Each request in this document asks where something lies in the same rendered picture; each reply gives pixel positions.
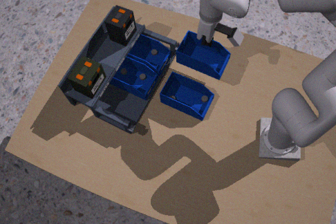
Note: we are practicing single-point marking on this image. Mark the blue bin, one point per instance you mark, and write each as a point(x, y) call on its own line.
point(188, 94)
point(131, 82)
point(208, 60)
point(141, 52)

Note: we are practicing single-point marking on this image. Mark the black case with orange latches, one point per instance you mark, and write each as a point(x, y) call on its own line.
point(120, 25)

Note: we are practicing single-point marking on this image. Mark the dark grey shelf rack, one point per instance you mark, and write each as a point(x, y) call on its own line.
point(115, 106)

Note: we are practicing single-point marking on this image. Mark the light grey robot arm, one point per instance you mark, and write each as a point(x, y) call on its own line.
point(289, 106)

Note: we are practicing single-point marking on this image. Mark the dark green case with orange latches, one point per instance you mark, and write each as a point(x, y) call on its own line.
point(87, 77)

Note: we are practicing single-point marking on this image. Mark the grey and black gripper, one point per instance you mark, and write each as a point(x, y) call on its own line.
point(206, 32)

